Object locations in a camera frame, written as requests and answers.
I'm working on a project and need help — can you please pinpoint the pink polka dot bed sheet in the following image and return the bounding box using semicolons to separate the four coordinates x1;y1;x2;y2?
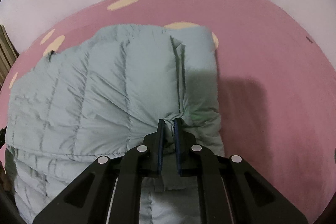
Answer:
1;0;335;223

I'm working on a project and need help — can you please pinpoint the light blue puffer jacket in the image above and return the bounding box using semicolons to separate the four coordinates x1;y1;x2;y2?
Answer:
5;24;224;223

